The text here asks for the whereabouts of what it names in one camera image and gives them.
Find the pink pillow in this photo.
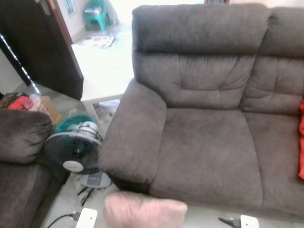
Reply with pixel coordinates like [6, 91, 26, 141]
[104, 191, 188, 228]

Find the large brown fabric sofa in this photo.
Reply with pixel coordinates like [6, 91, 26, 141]
[97, 4, 304, 224]

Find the red pillow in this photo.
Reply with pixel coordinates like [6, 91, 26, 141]
[298, 102, 304, 180]

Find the black floor fan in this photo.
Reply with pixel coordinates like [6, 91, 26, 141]
[44, 121, 112, 189]

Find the small brown fabric sofa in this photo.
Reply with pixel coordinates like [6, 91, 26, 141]
[0, 108, 69, 228]

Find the colourful printed floor mat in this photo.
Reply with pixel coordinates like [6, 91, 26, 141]
[78, 36, 115, 48]

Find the teal plastic basin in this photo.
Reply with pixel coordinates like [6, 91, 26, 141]
[56, 114, 98, 133]

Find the white side table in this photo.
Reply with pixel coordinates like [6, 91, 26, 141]
[71, 43, 136, 125]

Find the brown cardboard box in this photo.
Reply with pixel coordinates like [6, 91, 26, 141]
[40, 96, 65, 125]

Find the clear plastic bag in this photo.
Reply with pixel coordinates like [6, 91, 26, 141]
[28, 94, 46, 112]

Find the red package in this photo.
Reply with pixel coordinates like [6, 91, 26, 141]
[7, 95, 34, 111]

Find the green plastic stool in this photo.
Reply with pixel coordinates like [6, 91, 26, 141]
[83, 0, 112, 31]

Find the dark wooden door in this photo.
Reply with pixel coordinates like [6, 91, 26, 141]
[0, 0, 85, 100]

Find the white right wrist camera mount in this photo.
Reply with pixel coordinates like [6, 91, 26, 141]
[241, 215, 259, 228]

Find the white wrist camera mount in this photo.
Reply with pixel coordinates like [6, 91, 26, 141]
[76, 208, 98, 228]
[241, 215, 259, 228]

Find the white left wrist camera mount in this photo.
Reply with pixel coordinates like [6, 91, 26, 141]
[76, 208, 98, 228]

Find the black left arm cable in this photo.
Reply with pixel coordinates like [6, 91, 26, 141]
[47, 212, 80, 228]

